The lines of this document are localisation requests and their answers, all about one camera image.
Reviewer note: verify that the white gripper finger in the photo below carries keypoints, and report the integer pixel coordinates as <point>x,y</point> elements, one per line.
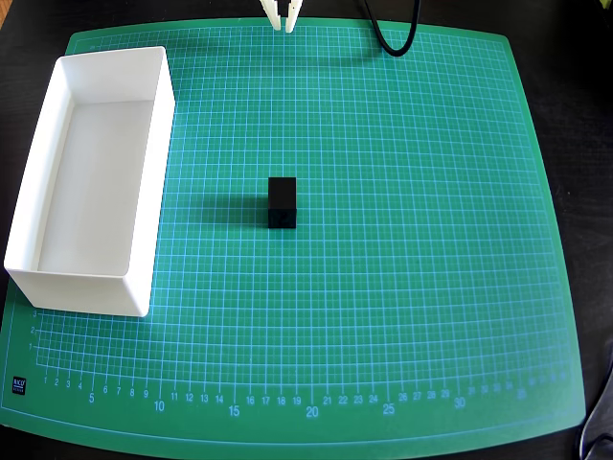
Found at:
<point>292,16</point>
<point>274,14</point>

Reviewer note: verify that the black cube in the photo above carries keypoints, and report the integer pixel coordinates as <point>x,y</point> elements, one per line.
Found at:
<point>282,201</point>

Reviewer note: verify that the white rectangular bin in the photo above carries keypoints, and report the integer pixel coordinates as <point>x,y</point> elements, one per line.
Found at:
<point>96,182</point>

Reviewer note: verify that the green cutting mat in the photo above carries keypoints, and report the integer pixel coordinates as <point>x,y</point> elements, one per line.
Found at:
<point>407,239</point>

